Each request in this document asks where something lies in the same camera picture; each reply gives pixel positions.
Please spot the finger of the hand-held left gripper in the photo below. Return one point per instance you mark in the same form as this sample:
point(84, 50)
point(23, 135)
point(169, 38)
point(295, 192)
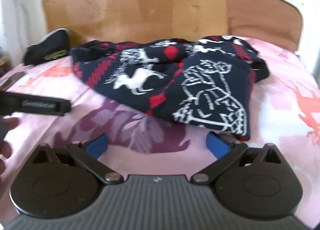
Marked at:
point(40, 106)

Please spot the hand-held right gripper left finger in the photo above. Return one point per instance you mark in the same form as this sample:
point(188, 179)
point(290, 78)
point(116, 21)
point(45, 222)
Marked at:
point(97, 145)

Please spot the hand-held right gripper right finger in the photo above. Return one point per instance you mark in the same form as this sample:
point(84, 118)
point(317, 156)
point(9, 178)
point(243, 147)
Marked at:
point(217, 145)

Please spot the navy red patterned knit sweater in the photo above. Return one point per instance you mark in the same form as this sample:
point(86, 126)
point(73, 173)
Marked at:
point(175, 80)

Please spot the person's left hand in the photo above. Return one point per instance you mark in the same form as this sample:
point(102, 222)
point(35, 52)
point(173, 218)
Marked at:
point(5, 150)

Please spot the pile of small clutter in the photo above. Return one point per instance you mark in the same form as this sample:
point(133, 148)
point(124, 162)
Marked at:
point(3, 61)

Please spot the dark shoe with grey sole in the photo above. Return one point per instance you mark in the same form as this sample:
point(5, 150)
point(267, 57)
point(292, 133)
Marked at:
point(47, 48)

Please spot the pink floral bed sheet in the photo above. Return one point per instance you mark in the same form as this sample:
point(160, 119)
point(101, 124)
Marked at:
point(282, 100)

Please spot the white curtain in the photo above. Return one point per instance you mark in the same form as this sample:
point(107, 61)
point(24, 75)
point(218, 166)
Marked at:
point(17, 7)

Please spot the brown cushion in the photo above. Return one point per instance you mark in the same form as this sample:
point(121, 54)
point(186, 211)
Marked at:
point(262, 15)

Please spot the wooden headboard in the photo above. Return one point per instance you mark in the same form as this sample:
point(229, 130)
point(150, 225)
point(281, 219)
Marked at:
point(135, 5)

